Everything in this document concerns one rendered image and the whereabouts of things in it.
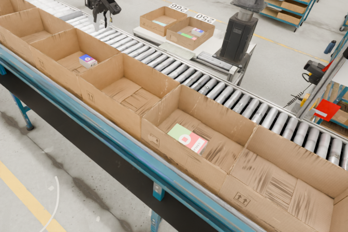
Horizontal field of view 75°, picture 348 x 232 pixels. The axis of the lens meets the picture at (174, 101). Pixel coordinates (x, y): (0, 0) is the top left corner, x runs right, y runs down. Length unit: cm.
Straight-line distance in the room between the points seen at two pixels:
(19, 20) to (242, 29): 151
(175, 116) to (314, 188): 67
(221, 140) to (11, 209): 154
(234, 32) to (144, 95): 90
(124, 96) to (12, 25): 92
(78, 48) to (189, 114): 86
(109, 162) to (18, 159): 112
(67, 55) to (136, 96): 57
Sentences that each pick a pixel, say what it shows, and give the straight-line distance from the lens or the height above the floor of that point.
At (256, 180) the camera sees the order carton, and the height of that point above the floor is 89.
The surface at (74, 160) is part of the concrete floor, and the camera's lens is 211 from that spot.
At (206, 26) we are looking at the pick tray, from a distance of 226.
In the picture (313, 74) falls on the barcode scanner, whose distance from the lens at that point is 152.
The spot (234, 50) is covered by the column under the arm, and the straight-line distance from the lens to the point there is 187.
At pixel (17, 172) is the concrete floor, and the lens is 220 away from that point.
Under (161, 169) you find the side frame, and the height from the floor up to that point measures 91.
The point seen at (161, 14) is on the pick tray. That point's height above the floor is 78.
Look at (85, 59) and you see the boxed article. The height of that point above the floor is 93.
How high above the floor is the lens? 172
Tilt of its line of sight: 43 degrees down
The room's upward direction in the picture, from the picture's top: 8 degrees clockwise
